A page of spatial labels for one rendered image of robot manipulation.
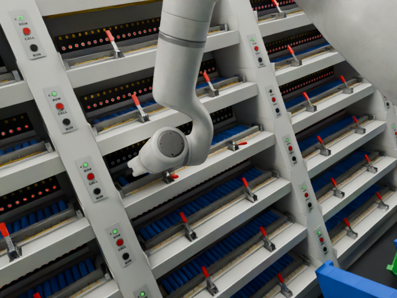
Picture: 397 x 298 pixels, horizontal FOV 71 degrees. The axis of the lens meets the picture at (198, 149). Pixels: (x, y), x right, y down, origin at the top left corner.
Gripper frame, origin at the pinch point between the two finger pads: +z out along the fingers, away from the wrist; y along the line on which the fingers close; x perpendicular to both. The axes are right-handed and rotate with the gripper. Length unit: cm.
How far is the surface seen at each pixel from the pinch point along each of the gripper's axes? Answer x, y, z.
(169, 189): 9.9, -3.6, -5.1
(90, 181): -1.8, 16.0, -7.8
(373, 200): 62, -102, 10
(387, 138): 37, -120, 1
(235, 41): -27, -48, -11
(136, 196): 7.3, 6.1, -3.4
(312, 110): 8, -74, -5
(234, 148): 7.3, -30.7, -5.8
